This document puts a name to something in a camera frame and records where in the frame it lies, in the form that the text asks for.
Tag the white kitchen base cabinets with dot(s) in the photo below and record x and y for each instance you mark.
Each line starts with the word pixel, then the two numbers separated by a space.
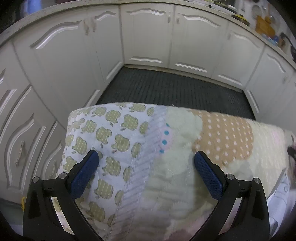
pixel 148 34

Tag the printed patchwork blanket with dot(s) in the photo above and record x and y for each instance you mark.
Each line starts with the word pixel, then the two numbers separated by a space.
pixel 150 162

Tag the white hanging plate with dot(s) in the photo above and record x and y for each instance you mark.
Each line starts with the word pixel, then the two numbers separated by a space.
pixel 256 10

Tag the blue container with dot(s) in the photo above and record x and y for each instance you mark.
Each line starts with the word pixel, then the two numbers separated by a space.
pixel 34 5

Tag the dark ribbed floor mat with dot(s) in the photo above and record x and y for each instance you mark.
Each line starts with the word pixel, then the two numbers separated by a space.
pixel 173 90

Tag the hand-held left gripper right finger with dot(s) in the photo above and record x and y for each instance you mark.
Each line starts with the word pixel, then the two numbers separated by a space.
pixel 209 176

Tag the wooden cutting board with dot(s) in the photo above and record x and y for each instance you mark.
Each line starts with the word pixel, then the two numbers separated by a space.
pixel 264 25

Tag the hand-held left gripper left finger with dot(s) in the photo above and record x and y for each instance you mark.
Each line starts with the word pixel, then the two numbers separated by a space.
pixel 84 176

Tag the yellow lid black casserole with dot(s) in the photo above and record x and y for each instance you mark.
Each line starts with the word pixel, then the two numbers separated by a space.
pixel 238 16

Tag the blue bowl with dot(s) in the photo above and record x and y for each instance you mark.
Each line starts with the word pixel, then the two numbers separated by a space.
pixel 272 39

